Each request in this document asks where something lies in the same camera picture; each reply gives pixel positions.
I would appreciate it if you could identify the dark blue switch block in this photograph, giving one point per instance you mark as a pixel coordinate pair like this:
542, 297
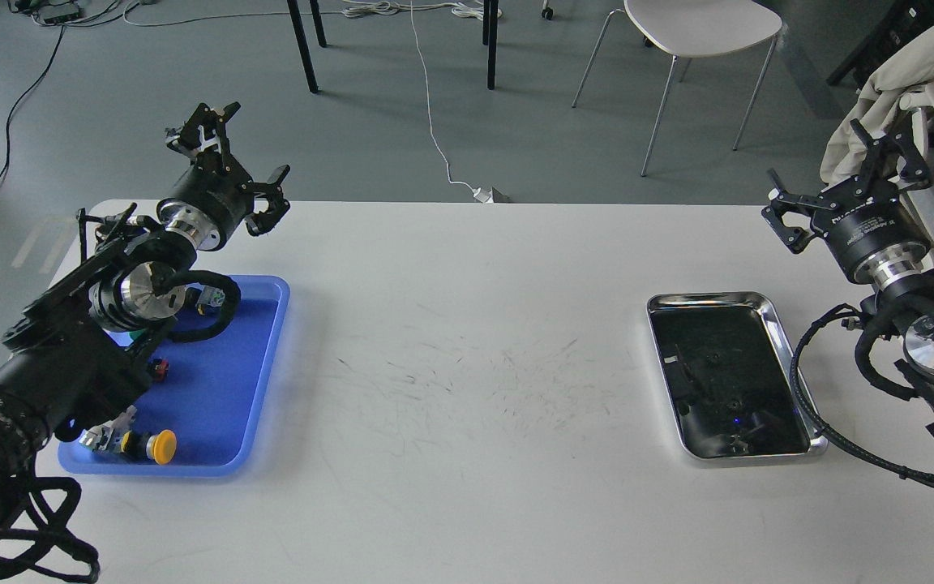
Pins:
209, 300

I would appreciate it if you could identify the black table leg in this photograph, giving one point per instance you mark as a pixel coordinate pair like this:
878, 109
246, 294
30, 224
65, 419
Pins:
490, 16
299, 28

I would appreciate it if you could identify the black table leg right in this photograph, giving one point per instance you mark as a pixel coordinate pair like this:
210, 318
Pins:
490, 16

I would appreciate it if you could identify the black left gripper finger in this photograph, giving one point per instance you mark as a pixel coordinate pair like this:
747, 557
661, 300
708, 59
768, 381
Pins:
203, 138
260, 223

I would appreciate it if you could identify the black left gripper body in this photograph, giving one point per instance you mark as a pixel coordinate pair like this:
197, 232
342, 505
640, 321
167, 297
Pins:
210, 200

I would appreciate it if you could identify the beige jacket on chair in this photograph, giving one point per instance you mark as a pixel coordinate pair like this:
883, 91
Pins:
877, 105

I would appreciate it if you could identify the white power adapter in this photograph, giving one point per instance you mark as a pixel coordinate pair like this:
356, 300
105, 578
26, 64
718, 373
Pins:
490, 195

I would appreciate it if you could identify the black table leg left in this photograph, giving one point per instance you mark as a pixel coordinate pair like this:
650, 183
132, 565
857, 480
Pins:
299, 28

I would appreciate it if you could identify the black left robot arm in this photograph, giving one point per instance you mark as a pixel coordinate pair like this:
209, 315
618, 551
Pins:
81, 354

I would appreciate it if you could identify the yellow push button switch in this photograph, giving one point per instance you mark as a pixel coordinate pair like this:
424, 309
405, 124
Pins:
146, 447

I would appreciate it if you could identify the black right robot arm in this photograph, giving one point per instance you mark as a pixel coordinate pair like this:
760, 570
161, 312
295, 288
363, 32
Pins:
895, 350

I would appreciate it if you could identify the blue plastic tray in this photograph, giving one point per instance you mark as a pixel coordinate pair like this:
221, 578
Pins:
212, 396

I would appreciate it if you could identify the white chair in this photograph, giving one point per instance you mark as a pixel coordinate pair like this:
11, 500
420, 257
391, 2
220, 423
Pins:
696, 29

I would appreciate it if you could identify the shiny metal tray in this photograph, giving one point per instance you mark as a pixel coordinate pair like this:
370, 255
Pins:
724, 359

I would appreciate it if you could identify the orange white connector block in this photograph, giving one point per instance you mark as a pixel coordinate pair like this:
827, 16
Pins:
111, 437

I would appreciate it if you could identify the black red switch part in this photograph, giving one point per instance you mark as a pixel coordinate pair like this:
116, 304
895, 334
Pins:
158, 369

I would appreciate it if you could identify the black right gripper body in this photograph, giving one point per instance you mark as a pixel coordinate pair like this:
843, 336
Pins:
867, 228

